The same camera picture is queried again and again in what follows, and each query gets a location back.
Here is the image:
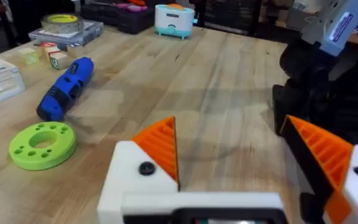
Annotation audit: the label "black organiser case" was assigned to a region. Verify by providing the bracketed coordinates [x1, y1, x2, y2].
[81, 0, 155, 35]

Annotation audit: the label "clear flat plastic case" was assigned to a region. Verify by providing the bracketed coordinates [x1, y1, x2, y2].
[28, 20, 104, 47]

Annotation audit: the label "red and white toy block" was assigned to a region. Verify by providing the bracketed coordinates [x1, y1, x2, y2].
[39, 42, 61, 57]

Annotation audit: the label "blue electric screwdriver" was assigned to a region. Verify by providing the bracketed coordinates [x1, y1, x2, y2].
[35, 56, 95, 123]

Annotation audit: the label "translucent green cube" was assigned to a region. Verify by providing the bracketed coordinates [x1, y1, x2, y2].
[19, 46, 40, 65]

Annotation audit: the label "green disc with holes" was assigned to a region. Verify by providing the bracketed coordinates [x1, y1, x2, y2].
[8, 121, 78, 171]

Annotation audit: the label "wooden letter block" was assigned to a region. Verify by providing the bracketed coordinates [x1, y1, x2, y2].
[48, 51, 74, 71]

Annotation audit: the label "roll of tape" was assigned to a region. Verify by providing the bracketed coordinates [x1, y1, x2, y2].
[40, 14, 85, 34]

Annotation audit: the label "white and teal toy toaster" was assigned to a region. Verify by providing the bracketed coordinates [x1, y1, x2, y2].
[154, 3, 198, 40]

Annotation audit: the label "right wrist upright flat plate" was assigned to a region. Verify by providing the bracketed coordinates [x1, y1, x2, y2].
[272, 83, 291, 136]

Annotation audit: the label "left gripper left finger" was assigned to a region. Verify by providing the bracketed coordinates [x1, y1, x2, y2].
[97, 116, 180, 224]

